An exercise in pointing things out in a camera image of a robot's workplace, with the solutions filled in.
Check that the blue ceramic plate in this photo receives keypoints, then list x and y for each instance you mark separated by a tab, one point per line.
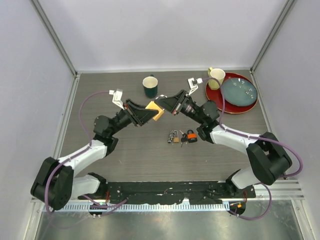
239	92

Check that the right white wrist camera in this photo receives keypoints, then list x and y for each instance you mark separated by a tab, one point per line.
193	84

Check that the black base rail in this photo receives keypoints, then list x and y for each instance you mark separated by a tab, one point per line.
169	192

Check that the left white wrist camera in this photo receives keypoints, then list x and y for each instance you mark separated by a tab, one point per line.
117	97

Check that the dark green mug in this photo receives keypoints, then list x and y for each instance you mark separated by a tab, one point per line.
150	86

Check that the large brass padlock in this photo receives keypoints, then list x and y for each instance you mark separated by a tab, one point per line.
153	106

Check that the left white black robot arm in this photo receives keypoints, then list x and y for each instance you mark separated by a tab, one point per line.
56	181

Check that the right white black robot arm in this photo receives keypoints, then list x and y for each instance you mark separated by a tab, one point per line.
268	160

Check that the orange black padlock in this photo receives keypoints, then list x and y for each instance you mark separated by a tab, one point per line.
191	136

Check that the yellow mug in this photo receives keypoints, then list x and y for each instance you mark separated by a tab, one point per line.
217	77

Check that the small brass long-shackle padlock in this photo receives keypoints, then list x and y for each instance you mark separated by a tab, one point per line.
176	138

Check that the white slotted cable duct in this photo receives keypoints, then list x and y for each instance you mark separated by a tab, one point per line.
85	206

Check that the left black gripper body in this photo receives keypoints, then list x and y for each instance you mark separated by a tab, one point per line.
132	113

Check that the keys with panda keychain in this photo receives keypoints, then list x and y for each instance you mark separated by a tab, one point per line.
170	137

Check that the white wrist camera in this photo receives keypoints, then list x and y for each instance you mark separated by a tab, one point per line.
117	97
193	84

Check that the black-headed keys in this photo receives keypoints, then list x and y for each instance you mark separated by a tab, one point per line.
184	138

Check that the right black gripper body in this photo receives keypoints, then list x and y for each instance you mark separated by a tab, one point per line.
182	101

